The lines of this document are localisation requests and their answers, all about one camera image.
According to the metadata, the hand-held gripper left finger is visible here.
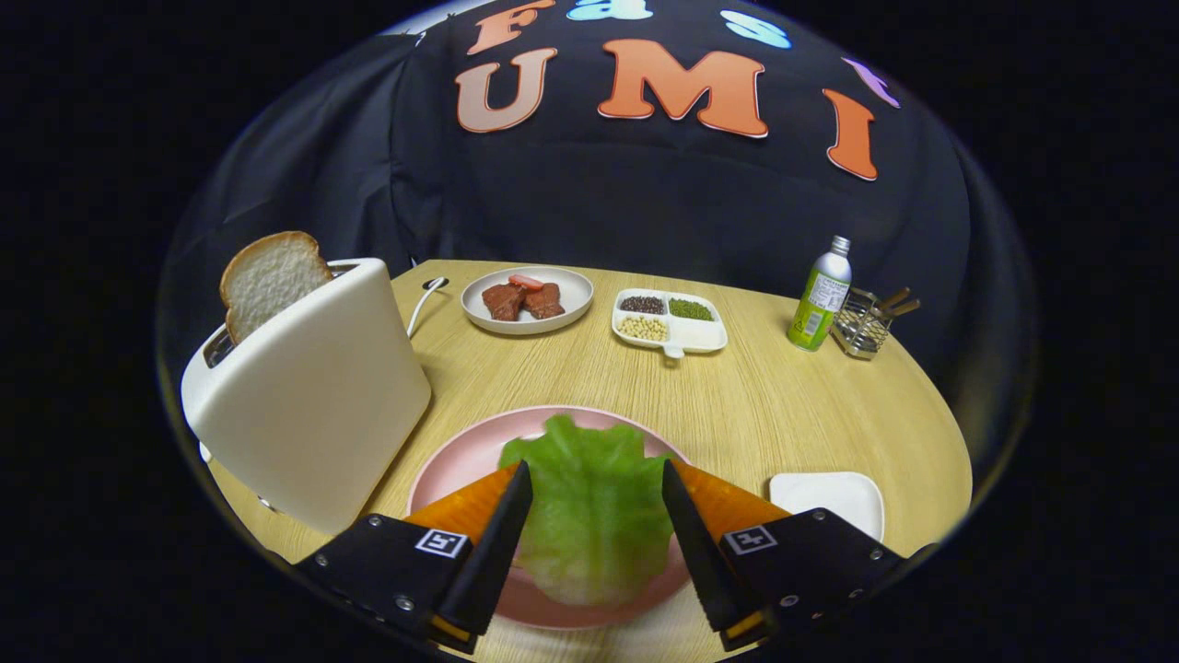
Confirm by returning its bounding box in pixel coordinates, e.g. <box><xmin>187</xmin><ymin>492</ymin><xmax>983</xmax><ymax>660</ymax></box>
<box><xmin>293</xmin><ymin>460</ymin><xmax>534</xmax><ymax>655</ymax></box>

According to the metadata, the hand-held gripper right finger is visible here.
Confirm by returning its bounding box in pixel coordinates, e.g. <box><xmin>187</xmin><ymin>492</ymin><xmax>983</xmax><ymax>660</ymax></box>
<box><xmin>661</xmin><ymin>459</ymin><xmax>922</xmax><ymax>653</ymax></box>

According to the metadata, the green lettuce leaf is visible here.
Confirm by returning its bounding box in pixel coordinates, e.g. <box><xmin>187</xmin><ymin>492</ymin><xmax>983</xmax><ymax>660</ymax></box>
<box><xmin>498</xmin><ymin>414</ymin><xmax>679</xmax><ymax>607</ymax></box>

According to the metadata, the toasted bread slice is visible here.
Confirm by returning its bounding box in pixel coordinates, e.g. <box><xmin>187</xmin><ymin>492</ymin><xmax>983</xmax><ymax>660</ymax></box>
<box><xmin>219</xmin><ymin>231</ymin><xmax>334</xmax><ymax>346</ymax></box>

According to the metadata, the pink round plate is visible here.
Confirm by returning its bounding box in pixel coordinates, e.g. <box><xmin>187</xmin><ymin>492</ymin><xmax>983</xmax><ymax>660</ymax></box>
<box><xmin>406</xmin><ymin>406</ymin><xmax>694</xmax><ymax>631</ymax></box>

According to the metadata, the white square plate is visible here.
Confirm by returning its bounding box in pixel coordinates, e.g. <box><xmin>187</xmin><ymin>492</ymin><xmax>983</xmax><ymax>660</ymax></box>
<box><xmin>769</xmin><ymin>471</ymin><xmax>885</xmax><ymax>542</ymax></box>

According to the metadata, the white divided dish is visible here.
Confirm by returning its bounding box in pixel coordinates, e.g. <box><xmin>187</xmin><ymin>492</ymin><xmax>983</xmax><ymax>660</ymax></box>
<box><xmin>612</xmin><ymin>288</ymin><xmax>729</xmax><ymax>358</ymax></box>

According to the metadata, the white toaster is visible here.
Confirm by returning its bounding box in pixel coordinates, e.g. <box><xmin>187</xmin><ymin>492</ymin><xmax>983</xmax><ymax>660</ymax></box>
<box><xmin>181</xmin><ymin>258</ymin><xmax>432</xmax><ymax>537</ymax></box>

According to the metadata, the brown meat piece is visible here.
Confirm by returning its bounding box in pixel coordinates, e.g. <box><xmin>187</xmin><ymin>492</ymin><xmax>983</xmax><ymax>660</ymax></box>
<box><xmin>482</xmin><ymin>284</ymin><xmax>526</xmax><ymax>321</ymax></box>
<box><xmin>523</xmin><ymin>283</ymin><xmax>566</xmax><ymax>320</ymax></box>

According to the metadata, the green labelled metal bottle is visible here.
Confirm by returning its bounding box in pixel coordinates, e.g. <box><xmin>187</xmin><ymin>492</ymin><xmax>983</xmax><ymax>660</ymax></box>
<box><xmin>788</xmin><ymin>236</ymin><xmax>853</xmax><ymax>353</ymax></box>

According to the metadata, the beige round plate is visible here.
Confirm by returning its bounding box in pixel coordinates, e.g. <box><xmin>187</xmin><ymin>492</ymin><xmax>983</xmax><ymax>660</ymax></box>
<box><xmin>461</xmin><ymin>266</ymin><xmax>595</xmax><ymax>335</ymax></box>

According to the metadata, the black backdrop cloth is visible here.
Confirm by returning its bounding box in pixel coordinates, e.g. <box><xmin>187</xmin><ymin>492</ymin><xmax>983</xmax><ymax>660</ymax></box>
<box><xmin>157</xmin><ymin>0</ymin><xmax>1037</xmax><ymax>461</ymax></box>

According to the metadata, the white toaster cable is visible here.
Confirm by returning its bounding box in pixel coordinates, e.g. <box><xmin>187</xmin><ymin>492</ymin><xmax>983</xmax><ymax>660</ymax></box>
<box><xmin>406</xmin><ymin>276</ymin><xmax>449</xmax><ymax>338</ymax></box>

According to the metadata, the wire cutlery holder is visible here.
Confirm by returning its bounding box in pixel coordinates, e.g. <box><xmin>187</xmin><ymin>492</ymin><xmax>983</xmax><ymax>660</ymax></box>
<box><xmin>832</xmin><ymin>287</ymin><xmax>893</xmax><ymax>360</ymax></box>

